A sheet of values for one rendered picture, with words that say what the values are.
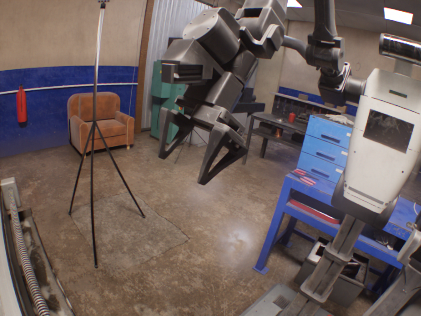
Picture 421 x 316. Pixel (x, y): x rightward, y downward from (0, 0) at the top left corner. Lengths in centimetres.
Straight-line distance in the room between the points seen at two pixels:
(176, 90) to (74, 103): 170
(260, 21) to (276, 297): 142
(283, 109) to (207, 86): 376
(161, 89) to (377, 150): 362
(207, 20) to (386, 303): 58
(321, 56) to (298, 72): 650
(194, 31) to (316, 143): 138
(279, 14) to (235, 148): 24
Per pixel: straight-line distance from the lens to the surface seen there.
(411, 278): 51
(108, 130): 369
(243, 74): 35
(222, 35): 31
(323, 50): 69
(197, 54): 29
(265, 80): 751
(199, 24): 33
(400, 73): 79
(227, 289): 181
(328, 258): 93
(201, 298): 173
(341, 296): 199
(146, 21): 470
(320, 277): 99
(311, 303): 109
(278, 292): 156
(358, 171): 74
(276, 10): 41
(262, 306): 146
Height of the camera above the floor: 143
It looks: 21 degrees down
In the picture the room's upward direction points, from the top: 8 degrees clockwise
